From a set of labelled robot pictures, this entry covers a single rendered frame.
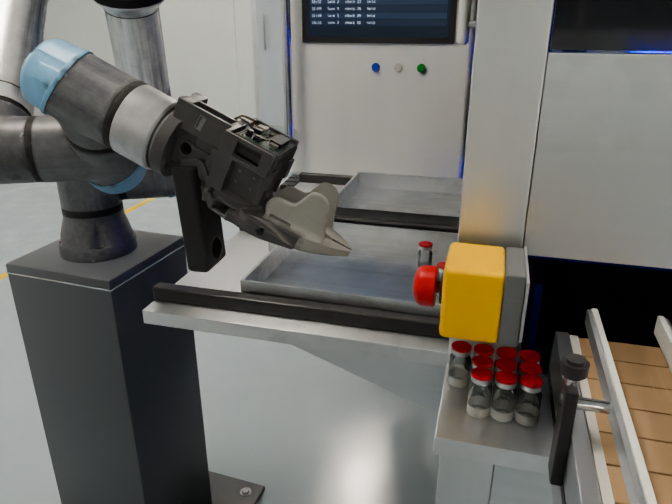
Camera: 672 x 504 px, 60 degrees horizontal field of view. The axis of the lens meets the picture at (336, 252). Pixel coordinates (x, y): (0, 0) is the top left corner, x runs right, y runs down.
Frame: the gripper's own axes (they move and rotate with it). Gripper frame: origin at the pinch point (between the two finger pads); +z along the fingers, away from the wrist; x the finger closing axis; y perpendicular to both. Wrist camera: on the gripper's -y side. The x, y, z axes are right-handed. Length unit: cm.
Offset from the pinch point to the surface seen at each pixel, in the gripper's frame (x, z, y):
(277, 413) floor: 98, 1, -113
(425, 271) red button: -0.6, 8.5, 3.1
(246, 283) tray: 12.2, -9.4, -16.6
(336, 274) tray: 24.4, 0.0, -15.5
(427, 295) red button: -1.8, 9.8, 1.6
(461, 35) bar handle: 83, -3, 18
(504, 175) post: 5.7, 10.8, 13.3
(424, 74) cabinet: 108, -8, 4
